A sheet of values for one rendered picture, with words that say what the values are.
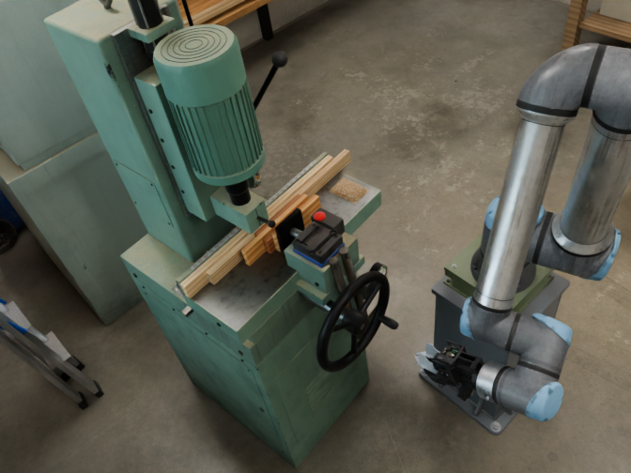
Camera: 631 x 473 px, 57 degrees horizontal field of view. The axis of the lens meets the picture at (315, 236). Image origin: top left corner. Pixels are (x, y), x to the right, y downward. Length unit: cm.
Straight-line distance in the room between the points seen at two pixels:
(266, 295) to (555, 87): 82
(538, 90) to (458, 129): 223
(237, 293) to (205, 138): 44
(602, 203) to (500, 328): 36
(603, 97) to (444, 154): 210
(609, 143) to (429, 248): 158
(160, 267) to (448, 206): 161
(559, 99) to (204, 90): 68
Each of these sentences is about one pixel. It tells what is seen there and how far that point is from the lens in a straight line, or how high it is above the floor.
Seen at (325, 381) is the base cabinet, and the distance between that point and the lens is 200.
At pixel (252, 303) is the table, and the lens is 148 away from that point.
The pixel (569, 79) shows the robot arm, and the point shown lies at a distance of 119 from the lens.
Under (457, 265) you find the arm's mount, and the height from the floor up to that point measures 63.
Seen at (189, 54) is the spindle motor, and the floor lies 150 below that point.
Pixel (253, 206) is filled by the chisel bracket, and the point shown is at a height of 107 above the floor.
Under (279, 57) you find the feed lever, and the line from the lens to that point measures 128.
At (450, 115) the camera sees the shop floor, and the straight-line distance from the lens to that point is 351.
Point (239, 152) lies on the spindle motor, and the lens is 130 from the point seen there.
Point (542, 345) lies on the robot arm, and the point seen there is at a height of 93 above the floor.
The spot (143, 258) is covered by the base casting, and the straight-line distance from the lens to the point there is 184.
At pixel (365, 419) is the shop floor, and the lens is 227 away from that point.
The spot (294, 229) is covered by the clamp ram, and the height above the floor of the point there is 96.
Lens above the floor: 206
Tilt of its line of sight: 47 degrees down
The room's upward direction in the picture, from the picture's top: 11 degrees counter-clockwise
